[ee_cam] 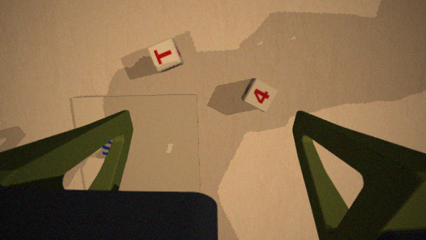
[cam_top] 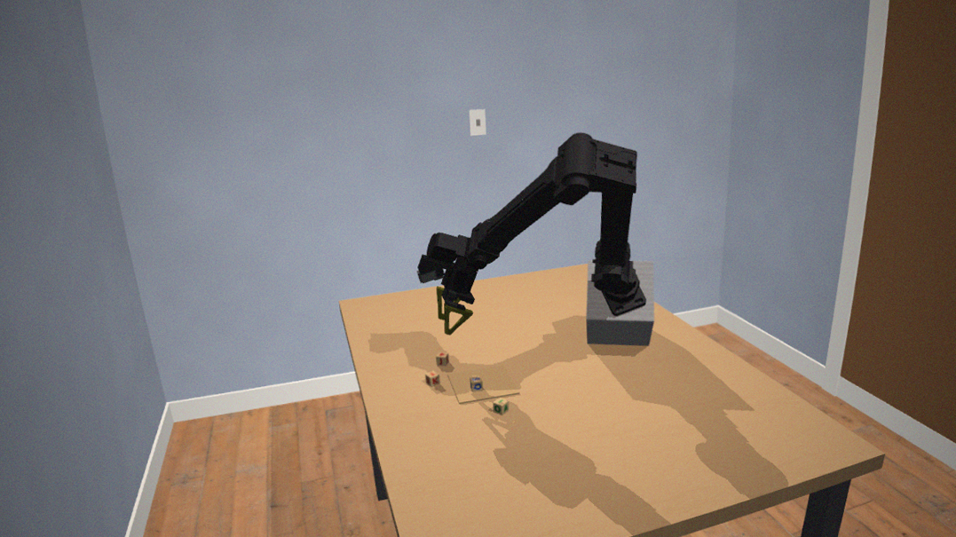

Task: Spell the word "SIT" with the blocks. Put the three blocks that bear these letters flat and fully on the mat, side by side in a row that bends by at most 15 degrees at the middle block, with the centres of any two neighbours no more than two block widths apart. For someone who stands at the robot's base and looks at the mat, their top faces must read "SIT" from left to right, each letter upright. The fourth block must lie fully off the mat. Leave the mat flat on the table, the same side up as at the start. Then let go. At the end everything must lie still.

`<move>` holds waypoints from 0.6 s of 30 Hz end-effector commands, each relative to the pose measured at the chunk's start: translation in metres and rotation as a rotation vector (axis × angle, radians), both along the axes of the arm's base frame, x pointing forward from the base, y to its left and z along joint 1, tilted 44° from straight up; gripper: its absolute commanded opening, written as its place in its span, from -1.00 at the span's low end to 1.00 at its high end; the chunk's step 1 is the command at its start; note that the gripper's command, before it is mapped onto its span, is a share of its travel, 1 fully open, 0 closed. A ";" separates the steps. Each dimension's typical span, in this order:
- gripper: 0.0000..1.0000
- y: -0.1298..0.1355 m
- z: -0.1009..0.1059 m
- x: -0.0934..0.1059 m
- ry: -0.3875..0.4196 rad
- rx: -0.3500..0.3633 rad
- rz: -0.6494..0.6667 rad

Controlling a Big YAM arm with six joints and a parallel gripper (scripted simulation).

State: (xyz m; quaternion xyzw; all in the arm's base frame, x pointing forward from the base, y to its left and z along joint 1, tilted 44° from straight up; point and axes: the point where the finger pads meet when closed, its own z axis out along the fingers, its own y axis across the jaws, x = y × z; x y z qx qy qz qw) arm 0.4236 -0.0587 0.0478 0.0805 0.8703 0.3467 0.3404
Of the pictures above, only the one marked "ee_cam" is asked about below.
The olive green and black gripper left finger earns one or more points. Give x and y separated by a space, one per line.
43 163

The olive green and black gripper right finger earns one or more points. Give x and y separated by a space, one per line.
393 196

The beige letter block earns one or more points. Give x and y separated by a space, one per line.
103 151
258 94
165 55

